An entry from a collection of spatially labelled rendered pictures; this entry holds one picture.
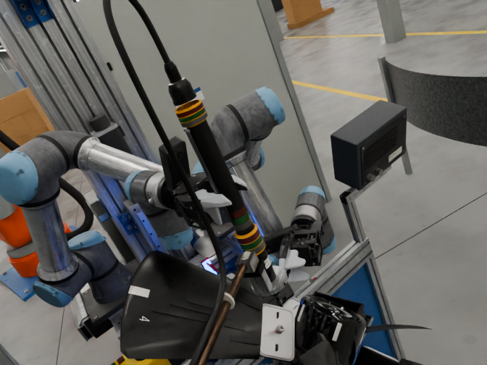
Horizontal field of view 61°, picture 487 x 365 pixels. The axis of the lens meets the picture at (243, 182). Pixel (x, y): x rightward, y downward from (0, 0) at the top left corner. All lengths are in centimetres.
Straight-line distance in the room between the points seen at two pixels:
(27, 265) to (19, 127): 441
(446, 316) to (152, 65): 208
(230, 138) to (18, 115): 770
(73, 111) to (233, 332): 103
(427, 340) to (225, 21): 213
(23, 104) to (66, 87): 712
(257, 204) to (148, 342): 57
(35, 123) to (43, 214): 752
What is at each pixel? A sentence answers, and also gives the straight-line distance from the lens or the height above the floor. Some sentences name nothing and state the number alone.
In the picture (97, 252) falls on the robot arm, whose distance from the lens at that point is 143.
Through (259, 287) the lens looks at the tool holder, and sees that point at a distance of 75.
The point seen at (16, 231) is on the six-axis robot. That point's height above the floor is 55.
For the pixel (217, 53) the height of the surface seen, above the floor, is 145.
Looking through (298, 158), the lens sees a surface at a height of 49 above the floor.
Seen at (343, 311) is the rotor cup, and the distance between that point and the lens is 81.
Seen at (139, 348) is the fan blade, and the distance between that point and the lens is 65.
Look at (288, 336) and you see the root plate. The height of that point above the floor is 124.
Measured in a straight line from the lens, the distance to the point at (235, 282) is 67.
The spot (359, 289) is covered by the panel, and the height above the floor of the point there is 69.
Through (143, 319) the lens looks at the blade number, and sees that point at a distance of 67.
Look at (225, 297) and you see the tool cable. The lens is 64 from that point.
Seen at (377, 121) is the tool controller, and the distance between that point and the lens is 141.
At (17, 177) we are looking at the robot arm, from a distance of 108.
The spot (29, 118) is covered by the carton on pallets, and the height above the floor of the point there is 110.
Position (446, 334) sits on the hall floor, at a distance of 231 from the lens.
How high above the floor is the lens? 178
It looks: 24 degrees down
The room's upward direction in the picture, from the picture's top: 24 degrees counter-clockwise
